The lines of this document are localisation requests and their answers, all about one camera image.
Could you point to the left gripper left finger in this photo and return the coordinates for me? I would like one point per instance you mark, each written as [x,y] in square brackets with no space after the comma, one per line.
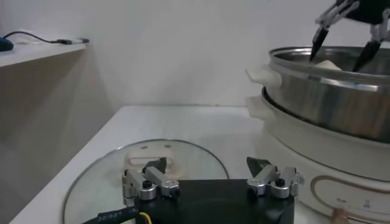
[158,179]

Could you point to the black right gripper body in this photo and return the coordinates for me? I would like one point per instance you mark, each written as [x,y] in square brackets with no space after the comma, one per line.
[368,10]

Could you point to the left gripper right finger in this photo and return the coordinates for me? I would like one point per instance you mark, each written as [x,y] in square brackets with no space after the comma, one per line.
[268,178]

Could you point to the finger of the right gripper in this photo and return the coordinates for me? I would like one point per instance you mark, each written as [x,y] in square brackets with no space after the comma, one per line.
[370,51]
[319,38]

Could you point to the white steamed baozi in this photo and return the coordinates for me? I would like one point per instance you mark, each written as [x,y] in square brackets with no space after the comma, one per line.
[327,65]

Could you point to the round glass pot lid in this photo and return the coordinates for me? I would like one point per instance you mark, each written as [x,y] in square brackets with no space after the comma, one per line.
[100,182]

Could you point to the stainless steel steamer basket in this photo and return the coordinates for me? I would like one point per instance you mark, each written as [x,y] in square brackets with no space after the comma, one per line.
[329,100]

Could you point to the white electric cooking pot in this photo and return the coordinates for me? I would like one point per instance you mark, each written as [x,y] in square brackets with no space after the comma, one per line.
[304,158]

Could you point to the white side desk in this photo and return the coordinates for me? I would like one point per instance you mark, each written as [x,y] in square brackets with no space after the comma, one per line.
[39,53]

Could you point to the blue computer mouse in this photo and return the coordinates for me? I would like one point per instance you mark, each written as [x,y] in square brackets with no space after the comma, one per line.
[4,44]

